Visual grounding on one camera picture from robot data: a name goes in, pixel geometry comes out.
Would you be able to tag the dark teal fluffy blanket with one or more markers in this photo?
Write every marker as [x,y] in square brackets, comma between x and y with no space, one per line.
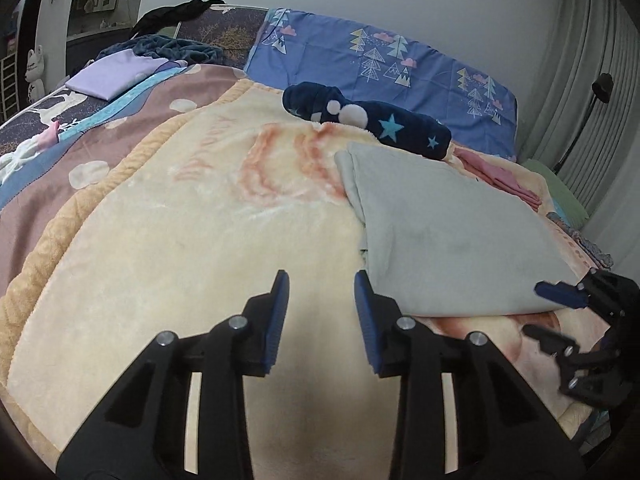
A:
[175,50]

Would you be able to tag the white arched door frame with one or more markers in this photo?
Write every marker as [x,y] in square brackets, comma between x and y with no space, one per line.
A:
[50,20]

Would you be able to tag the floral patterned garment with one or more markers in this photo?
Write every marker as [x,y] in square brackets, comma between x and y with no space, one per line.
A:
[595,250]

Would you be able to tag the folded lilac cloth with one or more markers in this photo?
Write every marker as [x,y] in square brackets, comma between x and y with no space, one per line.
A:
[110,77]

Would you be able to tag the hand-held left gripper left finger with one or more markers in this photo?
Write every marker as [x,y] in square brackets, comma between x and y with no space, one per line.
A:
[277,310]

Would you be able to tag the brown and blue printed quilt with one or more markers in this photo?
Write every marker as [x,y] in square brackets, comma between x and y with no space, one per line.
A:
[150,105]

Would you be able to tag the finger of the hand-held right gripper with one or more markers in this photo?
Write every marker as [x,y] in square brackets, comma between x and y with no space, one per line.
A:
[557,291]
[550,339]

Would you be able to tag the pink garment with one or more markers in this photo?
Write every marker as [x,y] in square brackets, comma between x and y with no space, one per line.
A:
[492,172]

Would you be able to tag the green pillow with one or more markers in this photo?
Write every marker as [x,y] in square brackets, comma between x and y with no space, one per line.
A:
[560,195]

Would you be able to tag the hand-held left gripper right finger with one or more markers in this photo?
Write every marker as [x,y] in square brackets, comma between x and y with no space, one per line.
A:
[365,310]

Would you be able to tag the black garment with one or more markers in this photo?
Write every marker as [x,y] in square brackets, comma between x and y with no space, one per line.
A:
[165,12]

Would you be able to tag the white lucky cat figurine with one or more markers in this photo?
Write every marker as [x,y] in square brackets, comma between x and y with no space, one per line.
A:
[36,75]

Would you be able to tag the navy star print garment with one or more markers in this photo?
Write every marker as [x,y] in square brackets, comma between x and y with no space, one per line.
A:
[400,130]

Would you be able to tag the white pleated curtain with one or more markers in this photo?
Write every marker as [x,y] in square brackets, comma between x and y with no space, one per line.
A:
[575,35]

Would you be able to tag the peach plush blanket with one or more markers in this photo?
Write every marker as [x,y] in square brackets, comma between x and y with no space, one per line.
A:
[175,260]

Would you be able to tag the dark golden tree print pillow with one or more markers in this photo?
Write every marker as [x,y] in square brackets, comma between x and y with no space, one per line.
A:
[230,30]

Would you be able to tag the black floor lamp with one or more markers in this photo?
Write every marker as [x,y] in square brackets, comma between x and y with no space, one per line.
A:
[602,85]

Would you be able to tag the grey t-shirt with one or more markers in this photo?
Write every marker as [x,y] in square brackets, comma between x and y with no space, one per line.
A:
[440,230]

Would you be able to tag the blue tree-print pillow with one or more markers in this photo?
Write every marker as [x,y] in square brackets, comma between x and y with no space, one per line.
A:
[350,60]

